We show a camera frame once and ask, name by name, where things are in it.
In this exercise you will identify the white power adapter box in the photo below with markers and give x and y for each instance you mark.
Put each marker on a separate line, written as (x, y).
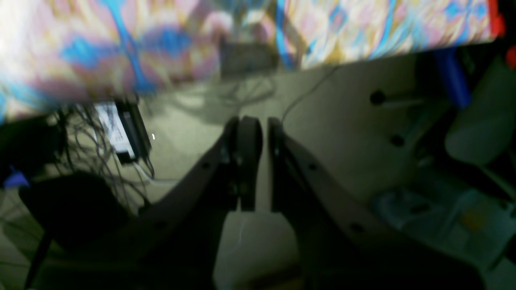
(125, 129)

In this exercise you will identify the patterned tablecloth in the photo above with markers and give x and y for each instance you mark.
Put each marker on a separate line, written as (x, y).
(60, 52)

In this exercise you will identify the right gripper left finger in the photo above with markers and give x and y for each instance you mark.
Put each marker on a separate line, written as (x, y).
(174, 244)

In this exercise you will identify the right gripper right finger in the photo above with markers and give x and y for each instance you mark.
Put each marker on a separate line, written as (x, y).
(343, 245)

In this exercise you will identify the blue clamp handle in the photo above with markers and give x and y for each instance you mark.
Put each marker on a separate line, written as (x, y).
(453, 77)

